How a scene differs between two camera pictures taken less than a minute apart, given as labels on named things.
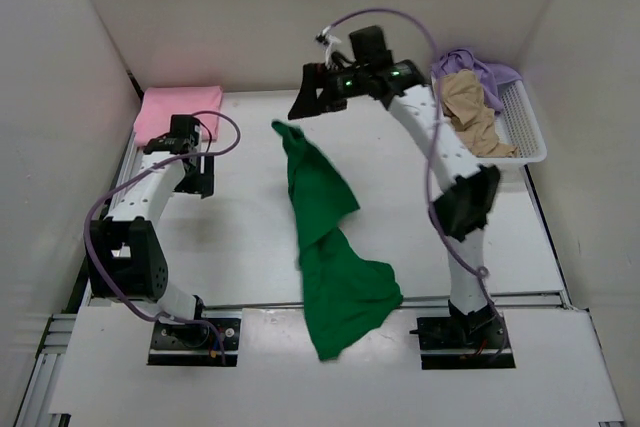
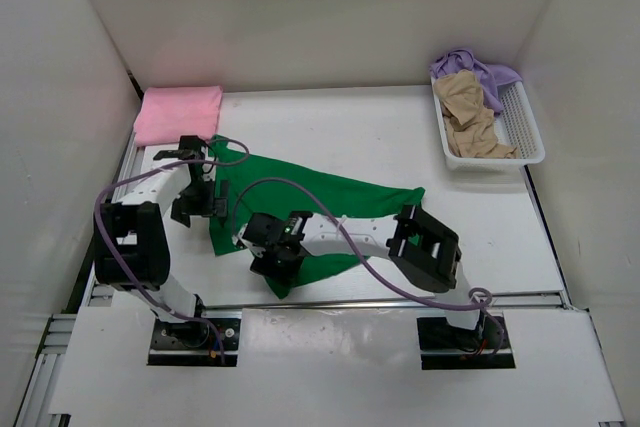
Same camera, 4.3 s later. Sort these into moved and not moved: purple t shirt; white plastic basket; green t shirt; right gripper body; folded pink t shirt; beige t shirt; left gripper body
Moved: green t shirt; right gripper body; left gripper body
Not moved: white plastic basket; purple t shirt; beige t shirt; folded pink t shirt
